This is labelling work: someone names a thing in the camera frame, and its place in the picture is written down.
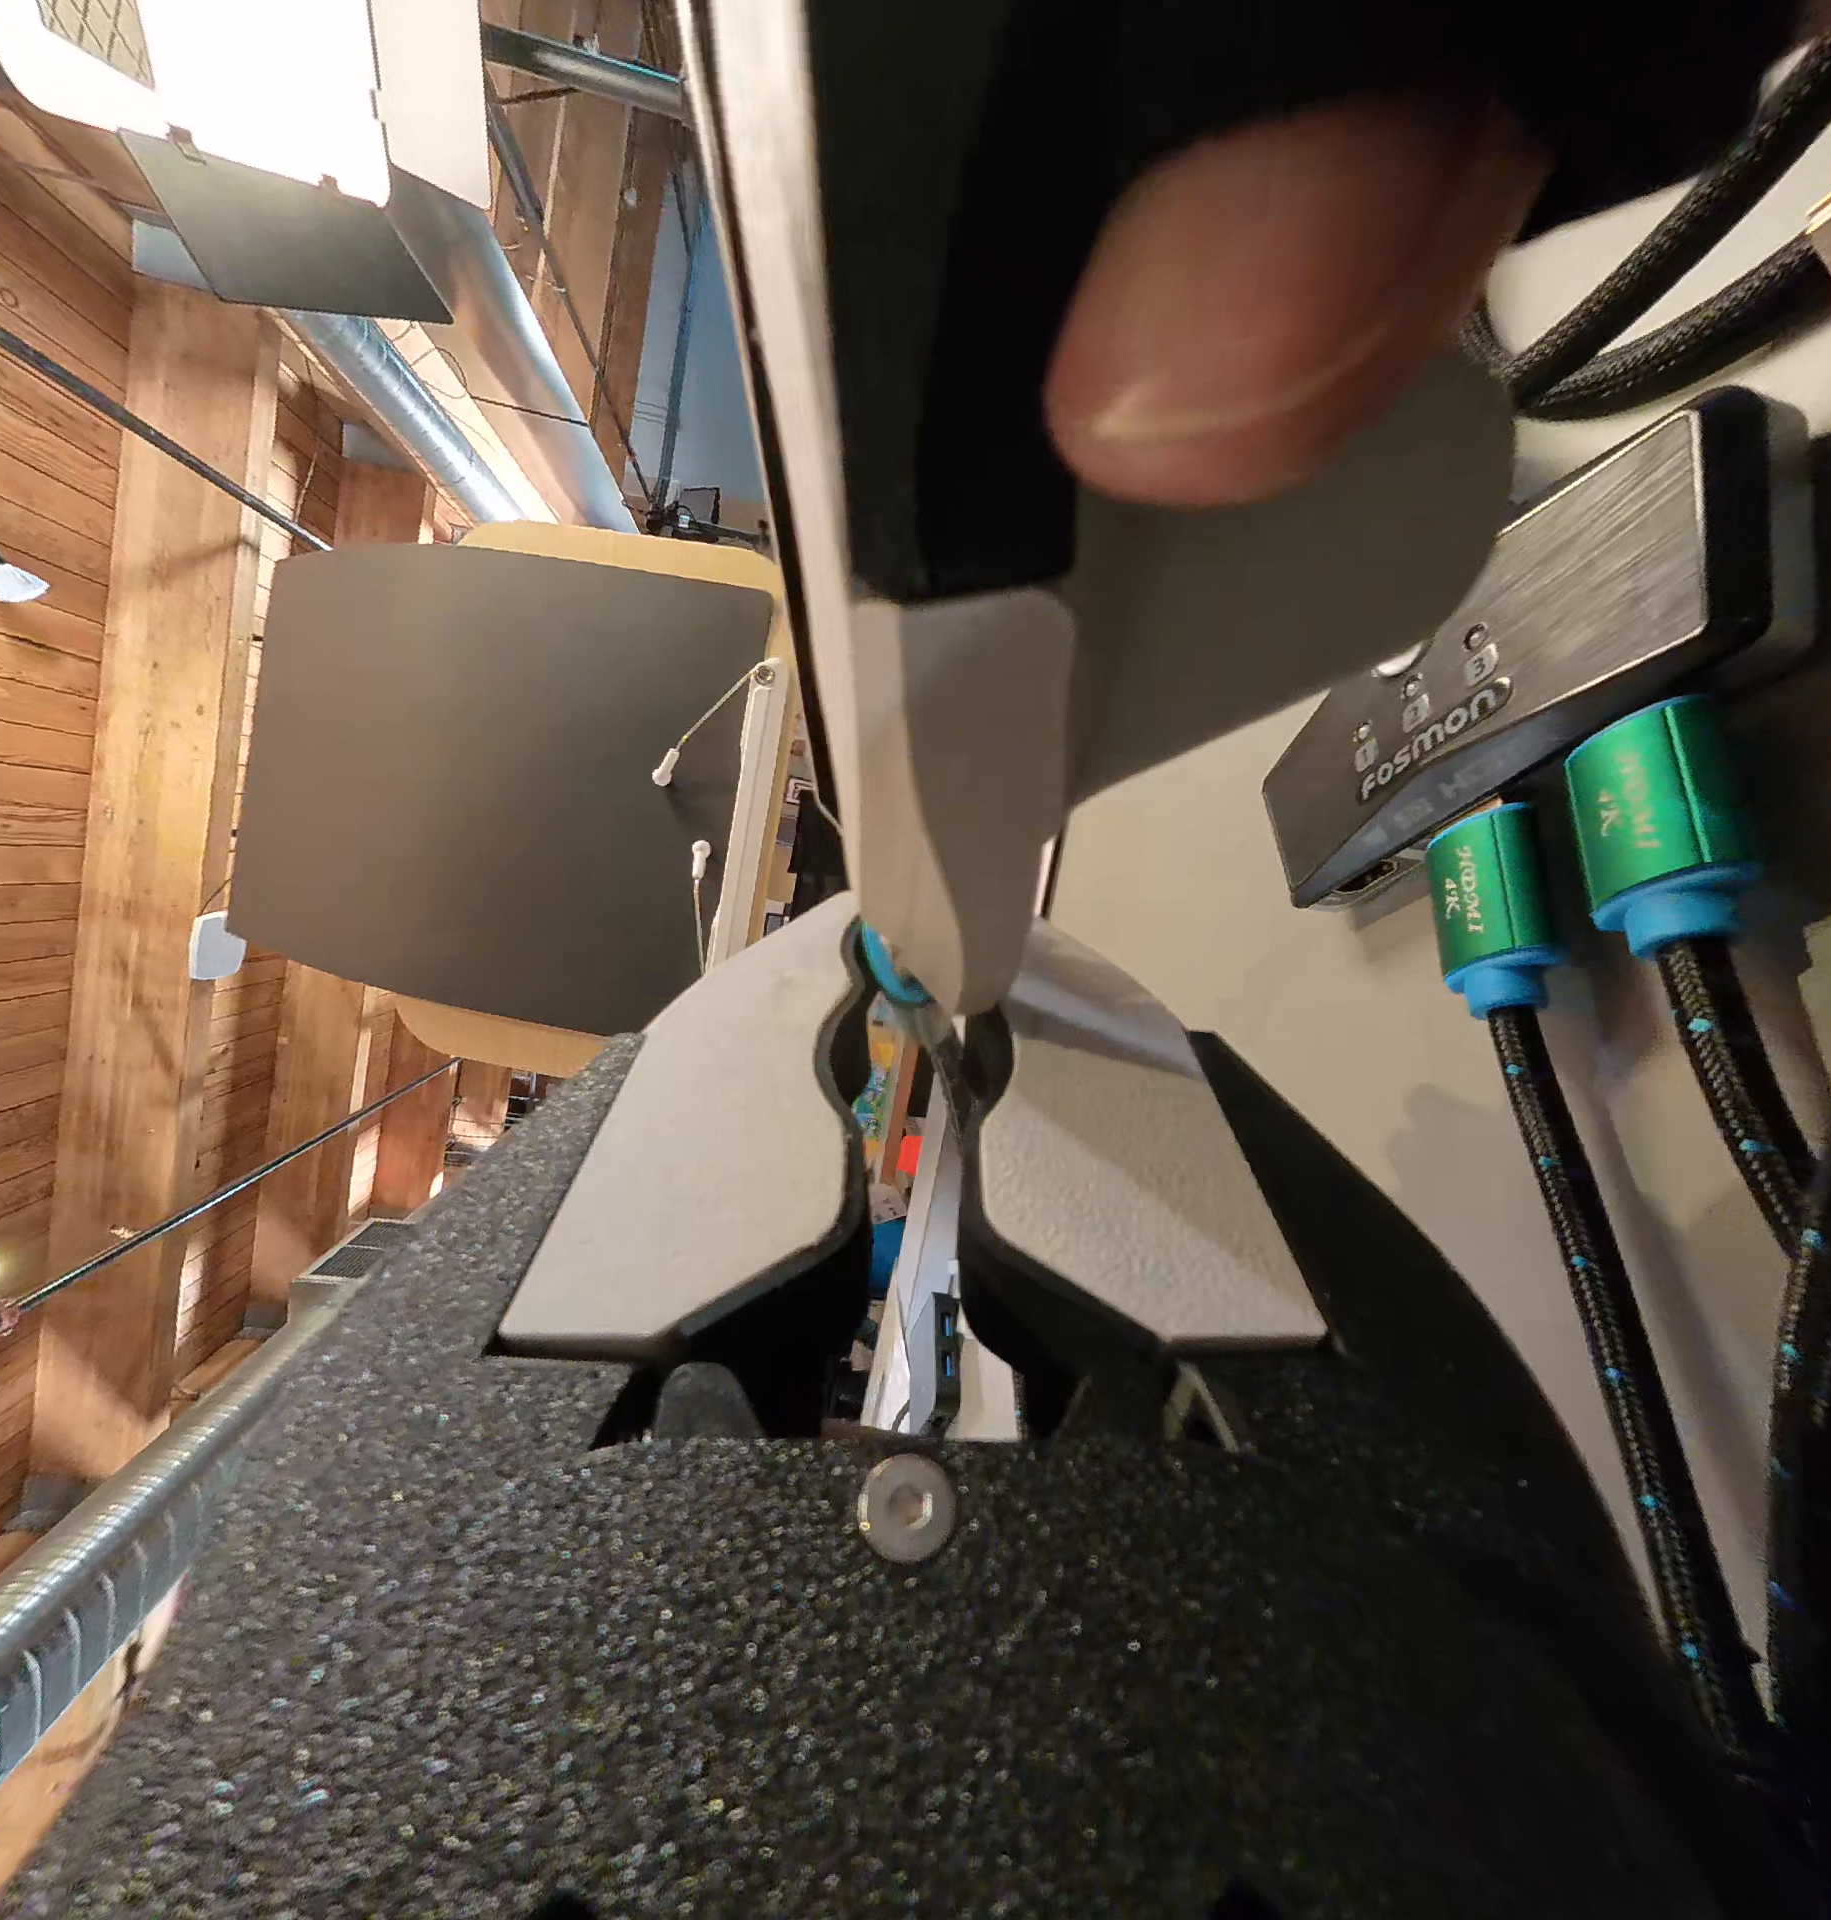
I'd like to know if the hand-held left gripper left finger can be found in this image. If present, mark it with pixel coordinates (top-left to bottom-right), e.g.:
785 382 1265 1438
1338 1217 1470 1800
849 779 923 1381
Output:
495 898 874 1365

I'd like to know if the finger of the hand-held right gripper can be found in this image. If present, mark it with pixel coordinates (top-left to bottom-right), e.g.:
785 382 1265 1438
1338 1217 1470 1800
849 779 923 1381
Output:
682 0 1083 1019
1061 358 1525 829

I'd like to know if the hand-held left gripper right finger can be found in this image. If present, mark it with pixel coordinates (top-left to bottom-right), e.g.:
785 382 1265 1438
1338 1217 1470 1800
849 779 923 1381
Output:
956 931 1331 1358

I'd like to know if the black video switch box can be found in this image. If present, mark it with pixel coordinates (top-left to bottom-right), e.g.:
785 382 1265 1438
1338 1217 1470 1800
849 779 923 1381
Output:
1260 388 1824 914

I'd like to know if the black braided switch cable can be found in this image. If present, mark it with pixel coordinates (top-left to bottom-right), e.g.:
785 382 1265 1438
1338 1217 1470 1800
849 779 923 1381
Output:
1463 29 1831 422

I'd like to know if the grey usb hub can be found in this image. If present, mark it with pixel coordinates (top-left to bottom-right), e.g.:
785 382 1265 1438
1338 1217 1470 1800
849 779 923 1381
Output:
915 1280 965 1434

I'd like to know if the person's right hand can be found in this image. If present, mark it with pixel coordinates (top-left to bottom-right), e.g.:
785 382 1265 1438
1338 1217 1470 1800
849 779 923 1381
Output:
1043 89 1551 510

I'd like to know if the black metal rod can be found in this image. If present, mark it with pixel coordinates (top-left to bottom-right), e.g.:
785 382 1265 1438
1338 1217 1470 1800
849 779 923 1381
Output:
0 297 333 554
0 1057 468 1352

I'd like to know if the studio light panel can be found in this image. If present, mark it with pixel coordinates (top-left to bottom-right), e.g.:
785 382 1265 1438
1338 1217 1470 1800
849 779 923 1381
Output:
0 0 497 329

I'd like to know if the metal spiral conduit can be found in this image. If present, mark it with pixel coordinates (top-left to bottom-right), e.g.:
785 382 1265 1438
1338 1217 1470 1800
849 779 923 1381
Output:
0 1290 362 1801

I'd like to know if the silver ventilation duct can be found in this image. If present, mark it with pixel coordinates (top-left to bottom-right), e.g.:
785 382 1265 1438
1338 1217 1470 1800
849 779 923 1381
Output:
277 180 648 533

